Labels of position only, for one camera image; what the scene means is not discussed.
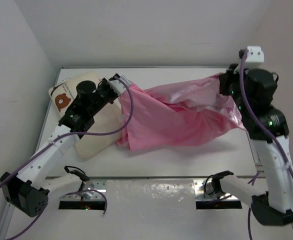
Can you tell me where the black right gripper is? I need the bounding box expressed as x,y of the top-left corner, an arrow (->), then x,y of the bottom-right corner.
217,61 -> 249,111

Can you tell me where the cream pillow with bear print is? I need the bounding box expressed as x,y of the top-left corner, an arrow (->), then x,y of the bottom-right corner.
48,71 -> 123,161

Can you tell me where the pink satin pillowcase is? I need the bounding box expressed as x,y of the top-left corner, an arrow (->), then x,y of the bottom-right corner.
117,74 -> 245,151

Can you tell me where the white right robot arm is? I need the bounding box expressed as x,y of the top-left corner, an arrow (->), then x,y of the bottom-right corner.
204,63 -> 293,226

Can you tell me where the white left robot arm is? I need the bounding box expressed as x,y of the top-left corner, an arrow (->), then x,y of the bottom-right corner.
0,74 -> 131,218

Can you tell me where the white foam front board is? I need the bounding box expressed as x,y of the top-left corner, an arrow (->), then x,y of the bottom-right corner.
7,179 -> 293,240

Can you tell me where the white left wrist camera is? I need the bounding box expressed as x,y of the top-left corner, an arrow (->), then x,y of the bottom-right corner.
108,75 -> 131,96

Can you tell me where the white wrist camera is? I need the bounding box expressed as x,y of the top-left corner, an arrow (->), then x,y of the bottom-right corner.
238,46 -> 265,64
108,75 -> 131,96

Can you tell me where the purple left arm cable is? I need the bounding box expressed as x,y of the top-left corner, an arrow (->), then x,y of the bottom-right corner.
0,79 -> 135,240

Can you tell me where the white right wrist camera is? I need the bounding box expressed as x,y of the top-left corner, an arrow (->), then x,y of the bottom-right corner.
238,46 -> 265,64

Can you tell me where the aluminium frame rail right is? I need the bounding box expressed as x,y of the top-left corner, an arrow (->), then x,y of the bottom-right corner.
248,138 -> 265,178

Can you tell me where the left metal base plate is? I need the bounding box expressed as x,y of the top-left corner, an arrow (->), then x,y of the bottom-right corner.
59,180 -> 107,202

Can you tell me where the metal base plate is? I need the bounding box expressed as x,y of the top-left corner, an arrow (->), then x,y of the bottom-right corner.
59,180 -> 107,202
193,180 -> 243,201

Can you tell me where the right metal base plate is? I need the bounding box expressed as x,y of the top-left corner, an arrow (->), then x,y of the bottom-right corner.
193,180 -> 243,201

